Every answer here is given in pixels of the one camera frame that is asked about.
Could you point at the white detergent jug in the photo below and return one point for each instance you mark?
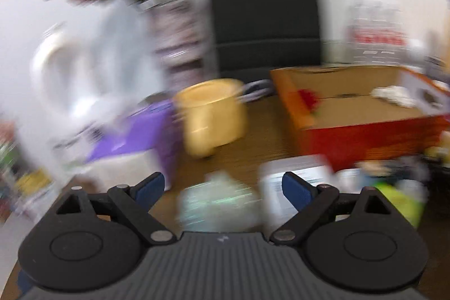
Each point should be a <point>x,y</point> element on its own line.
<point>116,50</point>

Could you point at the purple tissue pack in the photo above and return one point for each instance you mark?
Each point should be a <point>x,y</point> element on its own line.
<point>140,131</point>

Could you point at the mottled purple vase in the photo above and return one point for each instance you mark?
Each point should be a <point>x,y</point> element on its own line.
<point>179,40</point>

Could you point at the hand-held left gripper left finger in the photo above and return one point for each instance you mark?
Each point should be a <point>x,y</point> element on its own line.
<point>151,187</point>

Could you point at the red cardboard box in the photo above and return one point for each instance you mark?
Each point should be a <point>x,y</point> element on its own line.
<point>351,142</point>

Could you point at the clear plastic bag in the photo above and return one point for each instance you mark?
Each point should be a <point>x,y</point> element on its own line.
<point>218,205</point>

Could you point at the yellow-green round item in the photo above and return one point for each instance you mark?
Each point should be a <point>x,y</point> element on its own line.
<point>404,201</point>

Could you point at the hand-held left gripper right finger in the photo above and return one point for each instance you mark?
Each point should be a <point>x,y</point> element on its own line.
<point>297,191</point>

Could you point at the yellow mug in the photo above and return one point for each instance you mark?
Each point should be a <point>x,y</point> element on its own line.
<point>211,117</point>

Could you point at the black chair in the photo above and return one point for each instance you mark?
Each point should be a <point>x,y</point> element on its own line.
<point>263,4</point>

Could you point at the small red item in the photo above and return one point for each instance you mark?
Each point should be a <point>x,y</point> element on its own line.
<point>309,99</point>

